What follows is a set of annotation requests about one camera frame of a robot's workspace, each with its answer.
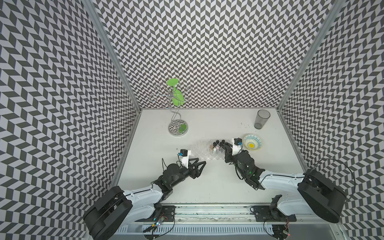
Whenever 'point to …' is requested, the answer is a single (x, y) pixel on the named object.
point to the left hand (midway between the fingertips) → (202, 162)
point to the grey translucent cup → (261, 118)
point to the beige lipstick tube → (211, 146)
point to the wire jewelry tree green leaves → (173, 97)
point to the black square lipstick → (223, 141)
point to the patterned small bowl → (252, 142)
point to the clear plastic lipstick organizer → (212, 149)
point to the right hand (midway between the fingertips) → (225, 147)
